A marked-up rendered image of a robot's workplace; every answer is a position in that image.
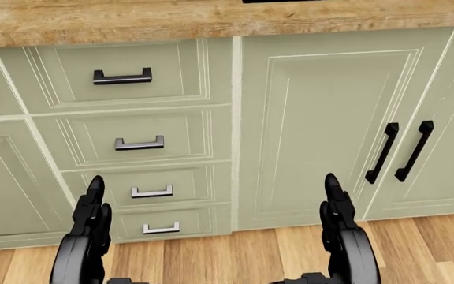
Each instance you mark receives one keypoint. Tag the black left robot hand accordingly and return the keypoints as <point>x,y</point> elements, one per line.
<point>89,213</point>

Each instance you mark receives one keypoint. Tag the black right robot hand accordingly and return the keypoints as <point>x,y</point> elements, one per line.
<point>343,219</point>

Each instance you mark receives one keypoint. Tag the black stove cooktop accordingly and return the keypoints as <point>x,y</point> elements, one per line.
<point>278,1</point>

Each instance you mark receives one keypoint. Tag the sage green cabinet door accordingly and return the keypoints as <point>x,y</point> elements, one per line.
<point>313,130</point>
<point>6,183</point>
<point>440,133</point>

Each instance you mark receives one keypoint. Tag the wooden countertop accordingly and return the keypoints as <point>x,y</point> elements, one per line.
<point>211,17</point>

